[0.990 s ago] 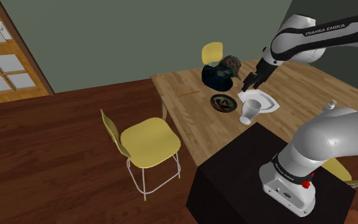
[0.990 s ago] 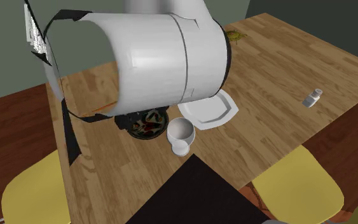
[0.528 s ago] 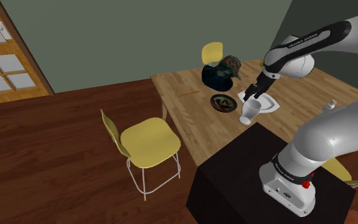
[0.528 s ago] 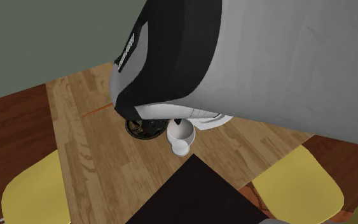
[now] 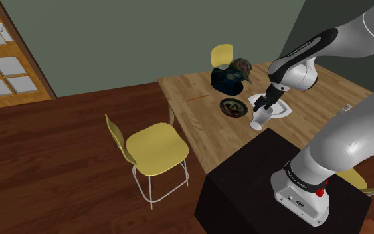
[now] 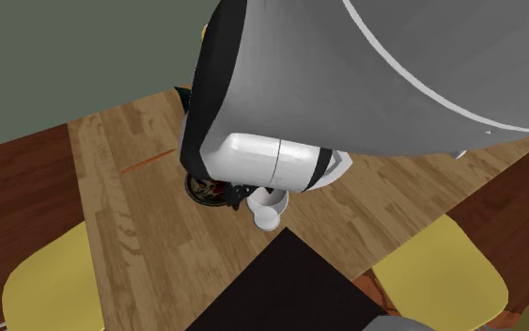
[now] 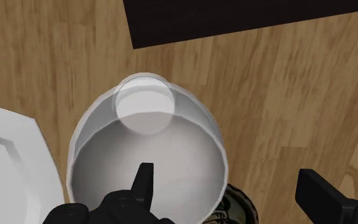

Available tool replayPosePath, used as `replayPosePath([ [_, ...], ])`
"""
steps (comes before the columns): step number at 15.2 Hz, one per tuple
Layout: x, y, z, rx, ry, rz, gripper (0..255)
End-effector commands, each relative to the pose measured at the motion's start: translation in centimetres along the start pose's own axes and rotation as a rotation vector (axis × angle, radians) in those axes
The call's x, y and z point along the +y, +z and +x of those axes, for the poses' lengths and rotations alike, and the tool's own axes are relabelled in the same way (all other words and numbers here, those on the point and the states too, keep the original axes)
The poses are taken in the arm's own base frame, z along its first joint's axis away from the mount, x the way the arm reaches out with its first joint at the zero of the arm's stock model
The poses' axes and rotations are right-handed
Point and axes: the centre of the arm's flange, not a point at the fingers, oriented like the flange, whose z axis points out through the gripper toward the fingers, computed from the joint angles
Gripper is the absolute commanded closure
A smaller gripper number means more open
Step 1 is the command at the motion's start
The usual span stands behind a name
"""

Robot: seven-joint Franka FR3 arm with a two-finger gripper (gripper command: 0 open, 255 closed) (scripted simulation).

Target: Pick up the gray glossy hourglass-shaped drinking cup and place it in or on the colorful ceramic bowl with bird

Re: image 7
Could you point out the white plate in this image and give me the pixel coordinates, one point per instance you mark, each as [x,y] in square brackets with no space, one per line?
[11,167]

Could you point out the dark patterned bowl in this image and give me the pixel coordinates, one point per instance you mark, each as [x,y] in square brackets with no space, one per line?
[237,208]

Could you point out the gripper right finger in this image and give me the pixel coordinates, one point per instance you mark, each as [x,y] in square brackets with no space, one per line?
[324,195]

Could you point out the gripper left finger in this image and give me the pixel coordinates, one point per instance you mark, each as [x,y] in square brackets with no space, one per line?
[141,186]

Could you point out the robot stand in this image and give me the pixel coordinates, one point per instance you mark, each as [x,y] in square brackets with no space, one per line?
[228,18]

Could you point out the white cup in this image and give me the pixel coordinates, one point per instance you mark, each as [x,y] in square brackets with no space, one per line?
[147,155]

